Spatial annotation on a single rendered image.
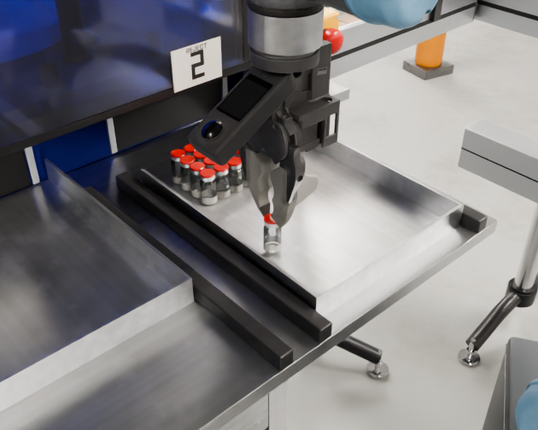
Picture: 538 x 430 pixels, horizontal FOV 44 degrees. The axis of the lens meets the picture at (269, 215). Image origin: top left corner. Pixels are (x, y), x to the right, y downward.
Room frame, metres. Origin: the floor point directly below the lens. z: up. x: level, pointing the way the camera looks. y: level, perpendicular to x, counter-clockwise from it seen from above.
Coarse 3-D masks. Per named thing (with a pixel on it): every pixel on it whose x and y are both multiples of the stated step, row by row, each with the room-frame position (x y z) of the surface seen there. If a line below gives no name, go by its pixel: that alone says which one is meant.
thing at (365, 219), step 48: (336, 144) 0.86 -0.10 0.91; (240, 192) 0.77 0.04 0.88; (336, 192) 0.77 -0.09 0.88; (384, 192) 0.77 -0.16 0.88; (432, 192) 0.73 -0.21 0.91; (240, 240) 0.62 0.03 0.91; (288, 240) 0.67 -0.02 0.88; (336, 240) 0.67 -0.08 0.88; (384, 240) 0.67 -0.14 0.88; (432, 240) 0.66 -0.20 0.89; (288, 288) 0.56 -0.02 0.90; (336, 288) 0.54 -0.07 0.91
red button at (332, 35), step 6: (330, 30) 1.04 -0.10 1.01; (336, 30) 1.04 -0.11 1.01; (324, 36) 1.03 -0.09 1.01; (330, 36) 1.03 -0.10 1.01; (336, 36) 1.03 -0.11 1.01; (342, 36) 1.04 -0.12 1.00; (330, 42) 1.02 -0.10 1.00; (336, 42) 1.03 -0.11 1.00; (342, 42) 1.04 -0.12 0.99; (336, 48) 1.03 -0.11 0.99
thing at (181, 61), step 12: (192, 48) 0.88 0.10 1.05; (204, 48) 0.90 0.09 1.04; (216, 48) 0.91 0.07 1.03; (180, 60) 0.87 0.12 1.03; (192, 60) 0.88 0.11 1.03; (204, 60) 0.90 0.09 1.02; (216, 60) 0.91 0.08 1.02; (180, 72) 0.87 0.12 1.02; (216, 72) 0.91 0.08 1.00; (180, 84) 0.87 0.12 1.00; (192, 84) 0.88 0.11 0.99
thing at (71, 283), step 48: (48, 192) 0.77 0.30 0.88; (0, 240) 0.67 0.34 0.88; (48, 240) 0.67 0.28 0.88; (96, 240) 0.67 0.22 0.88; (144, 240) 0.62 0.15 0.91; (0, 288) 0.58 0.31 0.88; (48, 288) 0.58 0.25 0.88; (96, 288) 0.58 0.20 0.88; (144, 288) 0.58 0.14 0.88; (192, 288) 0.56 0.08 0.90; (0, 336) 0.50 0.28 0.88; (48, 336) 0.50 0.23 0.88; (96, 336) 0.48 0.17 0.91; (0, 384) 0.41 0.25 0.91; (48, 384) 0.44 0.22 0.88
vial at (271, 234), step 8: (272, 224) 0.63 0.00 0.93; (264, 232) 0.64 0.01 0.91; (272, 232) 0.63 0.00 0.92; (280, 232) 0.64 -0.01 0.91; (264, 240) 0.64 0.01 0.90; (272, 240) 0.63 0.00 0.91; (280, 240) 0.64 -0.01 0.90; (264, 248) 0.64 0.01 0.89; (272, 248) 0.63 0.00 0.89; (280, 248) 0.64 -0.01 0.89
